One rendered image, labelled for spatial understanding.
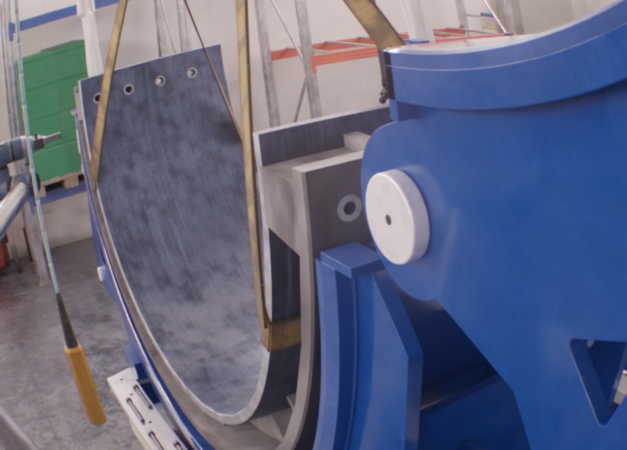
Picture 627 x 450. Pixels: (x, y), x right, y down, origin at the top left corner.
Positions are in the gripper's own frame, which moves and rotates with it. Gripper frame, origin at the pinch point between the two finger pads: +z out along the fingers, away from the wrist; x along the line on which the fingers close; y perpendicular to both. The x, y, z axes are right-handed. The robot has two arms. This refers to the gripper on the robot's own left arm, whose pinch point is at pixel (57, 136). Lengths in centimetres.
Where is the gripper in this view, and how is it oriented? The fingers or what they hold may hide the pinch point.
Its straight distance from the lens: 370.0
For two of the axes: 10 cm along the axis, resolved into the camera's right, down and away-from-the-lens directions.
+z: 8.9, -2.4, 3.9
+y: -1.3, -9.4, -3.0
